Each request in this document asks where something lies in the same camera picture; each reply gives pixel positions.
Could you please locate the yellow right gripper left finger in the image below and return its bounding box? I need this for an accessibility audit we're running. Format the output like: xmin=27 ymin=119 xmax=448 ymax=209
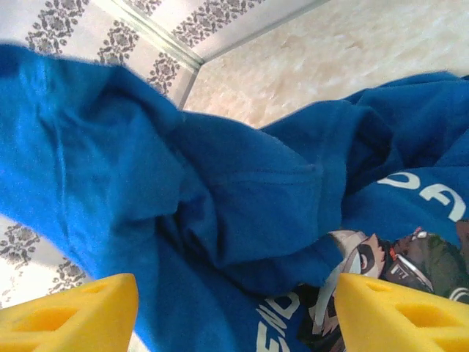
xmin=0 ymin=273 xmax=140 ymax=352

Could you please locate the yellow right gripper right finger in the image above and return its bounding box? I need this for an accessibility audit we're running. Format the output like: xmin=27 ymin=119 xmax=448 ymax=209
xmin=335 ymin=271 xmax=469 ymax=352

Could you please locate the blue printed t-shirt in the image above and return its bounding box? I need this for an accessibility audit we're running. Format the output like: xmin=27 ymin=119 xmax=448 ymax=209
xmin=0 ymin=42 xmax=469 ymax=352

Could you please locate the aluminium frame rail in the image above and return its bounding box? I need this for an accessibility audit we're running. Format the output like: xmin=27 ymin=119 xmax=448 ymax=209
xmin=177 ymin=65 xmax=202 ymax=111
xmin=199 ymin=0 xmax=330 ymax=70

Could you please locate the aluminium frame post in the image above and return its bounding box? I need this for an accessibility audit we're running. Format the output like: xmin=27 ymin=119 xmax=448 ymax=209
xmin=109 ymin=0 xmax=206 ymax=70

